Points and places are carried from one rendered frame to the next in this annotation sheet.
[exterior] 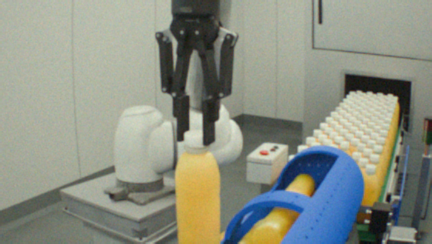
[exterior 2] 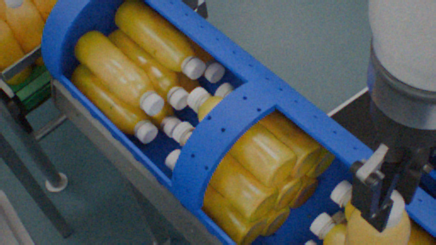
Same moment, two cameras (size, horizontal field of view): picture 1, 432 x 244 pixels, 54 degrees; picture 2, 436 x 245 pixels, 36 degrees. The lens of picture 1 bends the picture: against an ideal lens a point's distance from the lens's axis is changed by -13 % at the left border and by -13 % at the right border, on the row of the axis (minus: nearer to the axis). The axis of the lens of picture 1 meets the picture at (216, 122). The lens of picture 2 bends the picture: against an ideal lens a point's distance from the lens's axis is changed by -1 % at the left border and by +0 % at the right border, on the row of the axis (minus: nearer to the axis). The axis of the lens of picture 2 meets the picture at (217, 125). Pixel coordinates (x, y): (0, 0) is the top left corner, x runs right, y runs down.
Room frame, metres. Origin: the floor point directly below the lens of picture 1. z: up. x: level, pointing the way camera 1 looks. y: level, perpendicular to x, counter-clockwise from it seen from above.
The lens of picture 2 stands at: (0.72, 0.36, 2.14)
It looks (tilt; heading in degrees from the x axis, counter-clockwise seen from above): 58 degrees down; 302
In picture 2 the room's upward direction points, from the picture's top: 11 degrees counter-clockwise
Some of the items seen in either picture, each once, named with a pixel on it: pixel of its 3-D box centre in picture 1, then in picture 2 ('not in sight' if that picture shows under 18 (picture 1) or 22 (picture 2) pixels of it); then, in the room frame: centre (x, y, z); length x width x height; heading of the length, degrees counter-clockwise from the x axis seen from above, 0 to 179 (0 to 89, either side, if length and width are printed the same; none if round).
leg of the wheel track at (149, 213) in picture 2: not in sight; (144, 202); (1.42, -0.28, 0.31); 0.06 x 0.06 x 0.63; 65
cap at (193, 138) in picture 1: (196, 138); (385, 206); (0.73, 0.03, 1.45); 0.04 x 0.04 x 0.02
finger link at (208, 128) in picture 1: (208, 121); (404, 181); (0.72, 0.01, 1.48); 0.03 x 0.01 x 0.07; 155
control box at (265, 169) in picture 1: (268, 162); not in sight; (1.76, -0.20, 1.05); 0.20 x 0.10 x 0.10; 155
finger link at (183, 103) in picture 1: (183, 118); (375, 208); (0.74, 0.05, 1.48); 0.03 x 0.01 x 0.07; 155
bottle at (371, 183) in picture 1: (367, 195); not in sight; (1.51, -0.55, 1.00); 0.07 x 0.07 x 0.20
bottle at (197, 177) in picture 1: (197, 200); (375, 242); (0.73, 0.03, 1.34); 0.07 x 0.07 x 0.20
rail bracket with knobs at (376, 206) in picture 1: (378, 218); not in sight; (1.41, -0.58, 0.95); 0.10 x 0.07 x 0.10; 65
